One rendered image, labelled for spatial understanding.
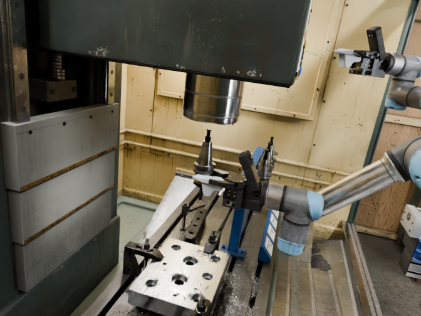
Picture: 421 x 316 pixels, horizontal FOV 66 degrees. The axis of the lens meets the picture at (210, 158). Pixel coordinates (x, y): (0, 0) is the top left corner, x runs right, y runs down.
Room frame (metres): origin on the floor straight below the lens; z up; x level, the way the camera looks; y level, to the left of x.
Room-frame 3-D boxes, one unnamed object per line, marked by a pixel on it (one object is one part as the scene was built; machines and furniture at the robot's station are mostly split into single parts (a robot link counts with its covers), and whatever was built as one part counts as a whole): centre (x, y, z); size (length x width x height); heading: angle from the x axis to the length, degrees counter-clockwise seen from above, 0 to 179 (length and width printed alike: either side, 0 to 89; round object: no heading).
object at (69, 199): (0.99, 0.45, 1.16); 0.48 x 0.05 x 0.51; 167
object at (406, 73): (1.24, -0.67, 1.68); 0.11 x 0.08 x 0.09; 107
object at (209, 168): (0.88, 0.01, 1.32); 0.06 x 0.06 x 0.03
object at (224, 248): (1.11, -0.14, 1.05); 0.10 x 0.05 x 0.30; 77
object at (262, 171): (1.15, -0.20, 1.26); 0.04 x 0.04 x 0.07
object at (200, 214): (1.20, 0.02, 0.93); 0.26 x 0.05 x 0.06; 172
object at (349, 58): (1.15, -0.42, 1.68); 0.09 x 0.03 x 0.06; 107
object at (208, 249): (1.01, -0.05, 0.97); 0.13 x 0.03 x 0.15; 167
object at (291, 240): (0.84, -0.27, 1.18); 0.11 x 0.08 x 0.11; 162
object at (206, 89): (0.88, 0.01, 1.53); 0.16 x 0.16 x 0.12
